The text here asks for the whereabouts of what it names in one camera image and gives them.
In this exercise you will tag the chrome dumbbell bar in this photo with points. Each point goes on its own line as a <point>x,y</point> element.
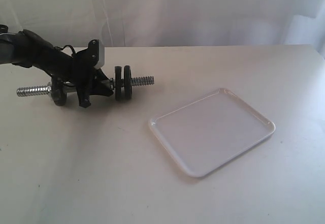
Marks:
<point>144,80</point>

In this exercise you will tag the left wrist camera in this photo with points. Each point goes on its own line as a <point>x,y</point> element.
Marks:
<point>96,52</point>

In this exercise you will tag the white rectangular tray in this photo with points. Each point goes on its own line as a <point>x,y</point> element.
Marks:
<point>210,131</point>

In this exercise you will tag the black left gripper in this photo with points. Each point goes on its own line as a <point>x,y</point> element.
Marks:
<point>75,69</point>

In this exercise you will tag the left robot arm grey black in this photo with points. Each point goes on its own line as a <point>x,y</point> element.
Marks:
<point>16,47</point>

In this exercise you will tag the black weight plate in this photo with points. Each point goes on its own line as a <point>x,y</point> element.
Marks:
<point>127,83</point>
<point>58,95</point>
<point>118,83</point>

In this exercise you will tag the chrome collar nut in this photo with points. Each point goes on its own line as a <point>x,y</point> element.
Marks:
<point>112,83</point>

